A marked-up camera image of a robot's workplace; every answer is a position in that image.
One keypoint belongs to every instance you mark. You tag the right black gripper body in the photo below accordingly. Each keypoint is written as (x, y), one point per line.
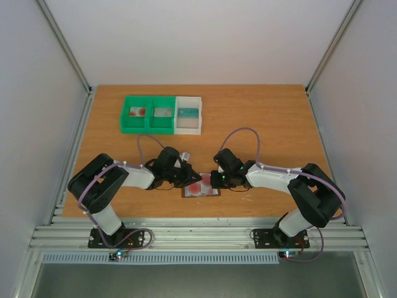
(220, 175)

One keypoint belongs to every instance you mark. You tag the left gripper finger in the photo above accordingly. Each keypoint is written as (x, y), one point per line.
(193, 176)
(187, 183)

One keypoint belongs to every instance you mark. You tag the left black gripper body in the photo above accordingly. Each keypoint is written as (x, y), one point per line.
(177, 177)

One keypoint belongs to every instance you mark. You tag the red circle card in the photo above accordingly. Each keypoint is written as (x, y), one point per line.
(207, 190)
(193, 190)

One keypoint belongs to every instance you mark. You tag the brown leather card holder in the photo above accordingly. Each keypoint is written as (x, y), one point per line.
(217, 193)

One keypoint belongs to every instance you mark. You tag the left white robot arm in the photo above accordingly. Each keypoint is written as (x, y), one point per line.
(98, 182)

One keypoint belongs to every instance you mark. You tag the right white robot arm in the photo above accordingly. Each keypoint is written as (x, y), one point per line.
(316, 196)

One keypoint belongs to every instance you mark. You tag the teal card in bin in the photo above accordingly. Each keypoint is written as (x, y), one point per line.
(188, 112)

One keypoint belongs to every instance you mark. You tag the red dotted card in bin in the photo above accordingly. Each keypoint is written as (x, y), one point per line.
(137, 111)

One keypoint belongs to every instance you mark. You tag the green two-compartment bin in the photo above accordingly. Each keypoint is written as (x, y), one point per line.
(148, 123)

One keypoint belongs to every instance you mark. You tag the white translucent bin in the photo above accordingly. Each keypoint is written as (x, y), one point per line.
(188, 126)

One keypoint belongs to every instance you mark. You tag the right green circuit board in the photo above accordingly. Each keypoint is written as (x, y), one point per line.
(289, 254)

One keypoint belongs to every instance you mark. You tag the green circuit board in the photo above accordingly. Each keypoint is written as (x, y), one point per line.
(289, 254)
(118, 255)

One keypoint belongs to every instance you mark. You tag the left green circuit board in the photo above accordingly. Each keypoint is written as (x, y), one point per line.
(118, 255)

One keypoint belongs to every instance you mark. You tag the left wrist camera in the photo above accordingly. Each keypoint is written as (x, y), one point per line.
(184, 157)

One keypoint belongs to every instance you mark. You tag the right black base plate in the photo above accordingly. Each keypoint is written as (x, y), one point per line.
(267, 238)

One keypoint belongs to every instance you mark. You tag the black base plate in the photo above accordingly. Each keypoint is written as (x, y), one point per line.
(267, 238)
(127, 238)

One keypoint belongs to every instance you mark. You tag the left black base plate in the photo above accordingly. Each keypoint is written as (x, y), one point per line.
(127, 238)

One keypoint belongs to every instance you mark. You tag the grey slotted cable duct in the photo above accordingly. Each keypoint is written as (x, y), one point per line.
(160, 258)

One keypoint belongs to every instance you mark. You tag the aluminium rail frame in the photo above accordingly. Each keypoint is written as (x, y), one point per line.
(194, 234)

